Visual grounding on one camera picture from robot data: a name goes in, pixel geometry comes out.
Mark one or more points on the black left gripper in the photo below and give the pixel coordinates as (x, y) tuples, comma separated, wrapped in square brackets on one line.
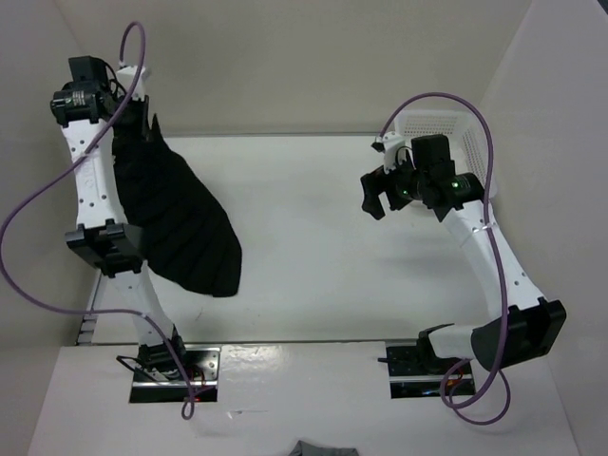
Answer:
[(142, 127)]

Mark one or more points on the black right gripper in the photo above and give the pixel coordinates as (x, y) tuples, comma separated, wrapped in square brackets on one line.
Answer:
[(374, 183)]

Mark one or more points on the black pleated skirt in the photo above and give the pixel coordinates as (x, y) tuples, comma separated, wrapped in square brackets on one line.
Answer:
[(187, 237)]

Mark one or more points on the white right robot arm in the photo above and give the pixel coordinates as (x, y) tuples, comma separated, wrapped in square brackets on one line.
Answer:
[(523, 324)]

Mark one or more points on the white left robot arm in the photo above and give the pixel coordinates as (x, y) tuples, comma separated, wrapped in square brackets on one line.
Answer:
[(90, 109)]

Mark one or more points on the white perforated plastic basket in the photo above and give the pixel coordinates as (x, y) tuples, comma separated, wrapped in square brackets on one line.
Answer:
[(470, 142)]

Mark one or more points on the grey folded cloth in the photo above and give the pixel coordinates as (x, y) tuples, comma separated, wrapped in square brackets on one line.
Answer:
[(302, 448)]

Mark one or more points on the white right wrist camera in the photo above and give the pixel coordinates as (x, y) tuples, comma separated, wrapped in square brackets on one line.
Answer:
[(394, 148)]

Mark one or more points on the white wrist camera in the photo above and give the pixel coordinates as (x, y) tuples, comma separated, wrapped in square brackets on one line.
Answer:
[(126, 76), (394, 148)]

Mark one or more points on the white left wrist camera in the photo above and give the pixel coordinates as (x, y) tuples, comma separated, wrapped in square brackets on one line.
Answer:
[(126, 76)]

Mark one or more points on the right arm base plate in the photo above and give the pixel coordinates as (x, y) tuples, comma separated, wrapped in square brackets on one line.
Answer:
[(408, 376)]

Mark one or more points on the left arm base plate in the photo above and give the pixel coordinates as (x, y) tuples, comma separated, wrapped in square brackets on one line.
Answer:
[(152, 386)]

